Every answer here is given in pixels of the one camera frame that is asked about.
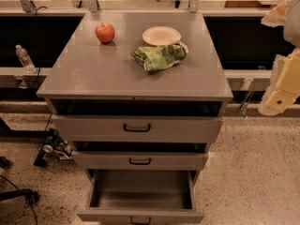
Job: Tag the metal clamp bracket on rail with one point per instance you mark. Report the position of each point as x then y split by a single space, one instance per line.
247 88

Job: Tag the white paper plate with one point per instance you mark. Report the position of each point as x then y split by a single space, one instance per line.
161 35

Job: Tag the grey top drawer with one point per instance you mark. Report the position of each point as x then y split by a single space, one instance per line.
145 129

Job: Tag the black chair leg with caster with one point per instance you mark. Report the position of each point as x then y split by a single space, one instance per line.
30 196

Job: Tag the green chip bag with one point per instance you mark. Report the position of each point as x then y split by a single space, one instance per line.
153 59

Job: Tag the clear plastic water bottle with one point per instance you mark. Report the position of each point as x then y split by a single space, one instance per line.
25 59

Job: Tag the grey drawer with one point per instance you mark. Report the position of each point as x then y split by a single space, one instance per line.
145 129
141 198
140 160

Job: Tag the black floor device with cables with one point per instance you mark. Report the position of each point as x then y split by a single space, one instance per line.
53 146

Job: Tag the grey middle drawer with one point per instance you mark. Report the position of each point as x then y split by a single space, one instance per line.
140 160

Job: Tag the grey metal drawer cabinet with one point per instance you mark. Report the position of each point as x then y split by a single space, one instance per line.
92 78

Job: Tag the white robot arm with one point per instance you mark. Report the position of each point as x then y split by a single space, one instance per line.
287 15

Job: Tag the red apple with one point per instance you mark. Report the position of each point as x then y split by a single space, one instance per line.
105 32

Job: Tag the grey bottom drawer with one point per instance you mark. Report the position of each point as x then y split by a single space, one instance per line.
141 198

